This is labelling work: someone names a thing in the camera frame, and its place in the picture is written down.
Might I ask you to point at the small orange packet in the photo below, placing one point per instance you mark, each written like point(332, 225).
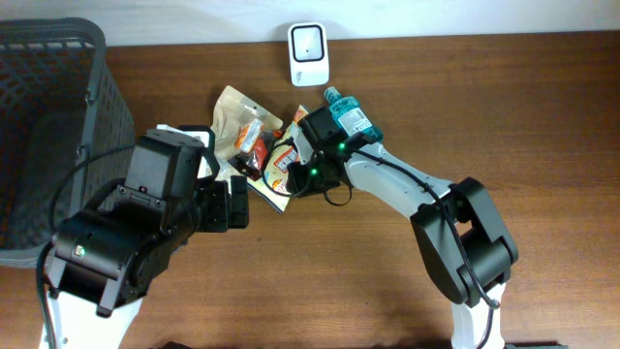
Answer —
point(248, 135)

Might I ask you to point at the dark red black packet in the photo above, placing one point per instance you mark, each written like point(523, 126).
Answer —
point(251, 164)

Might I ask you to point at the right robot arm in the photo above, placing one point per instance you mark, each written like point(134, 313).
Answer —
point(462, 239)

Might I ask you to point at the grey plastic mesh basket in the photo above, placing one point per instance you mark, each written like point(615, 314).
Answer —
point(60, 106)

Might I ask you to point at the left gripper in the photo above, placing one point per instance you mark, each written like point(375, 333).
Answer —
point(221, 218)

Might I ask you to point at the yellow snack bag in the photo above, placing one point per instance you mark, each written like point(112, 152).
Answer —
point(284, 151)

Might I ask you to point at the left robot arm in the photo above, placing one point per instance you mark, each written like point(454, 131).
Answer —
point(94, 274)

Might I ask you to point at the beige kraft pouch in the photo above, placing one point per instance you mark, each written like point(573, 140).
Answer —
point(232, 111)

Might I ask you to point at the teal mouthwash bottle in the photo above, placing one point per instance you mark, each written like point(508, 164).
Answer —
point(346, 111)

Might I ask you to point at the white barcode scanner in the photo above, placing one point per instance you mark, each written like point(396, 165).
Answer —
point(308, 54)

